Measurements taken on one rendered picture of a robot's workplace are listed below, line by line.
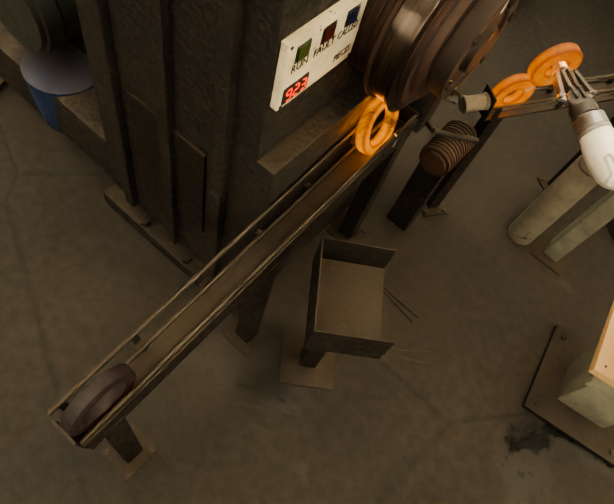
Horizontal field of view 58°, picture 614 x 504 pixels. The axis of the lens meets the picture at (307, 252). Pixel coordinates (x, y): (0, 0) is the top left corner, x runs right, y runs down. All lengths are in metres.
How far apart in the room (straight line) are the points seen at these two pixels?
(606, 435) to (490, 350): 0.52
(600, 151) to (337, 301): 0.81
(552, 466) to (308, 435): 0.91
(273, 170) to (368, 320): 0.49
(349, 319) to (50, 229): 1.27
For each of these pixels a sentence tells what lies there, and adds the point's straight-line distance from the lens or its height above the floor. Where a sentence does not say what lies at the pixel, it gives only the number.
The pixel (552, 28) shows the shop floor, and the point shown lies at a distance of 3.74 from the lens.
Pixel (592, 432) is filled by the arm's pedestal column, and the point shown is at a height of 0.02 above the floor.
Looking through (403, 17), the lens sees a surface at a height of 1.22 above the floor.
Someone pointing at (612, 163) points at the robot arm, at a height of 0.93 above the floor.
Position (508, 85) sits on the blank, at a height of 0.76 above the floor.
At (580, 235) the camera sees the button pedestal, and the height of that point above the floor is 0.22.
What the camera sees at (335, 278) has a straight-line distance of 1.54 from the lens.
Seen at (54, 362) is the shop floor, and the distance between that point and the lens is 2.10.
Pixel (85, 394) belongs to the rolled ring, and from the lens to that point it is 1.26.
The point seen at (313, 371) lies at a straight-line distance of 2.07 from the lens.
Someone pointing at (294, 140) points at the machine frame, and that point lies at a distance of 1.42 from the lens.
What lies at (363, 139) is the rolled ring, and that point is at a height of 0.77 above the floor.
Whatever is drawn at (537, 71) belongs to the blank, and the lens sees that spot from 1.85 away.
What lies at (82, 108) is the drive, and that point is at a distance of 2.30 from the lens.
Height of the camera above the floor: 1.97
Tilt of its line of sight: 61 degrees down
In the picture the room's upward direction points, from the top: 22 degrees clockwise
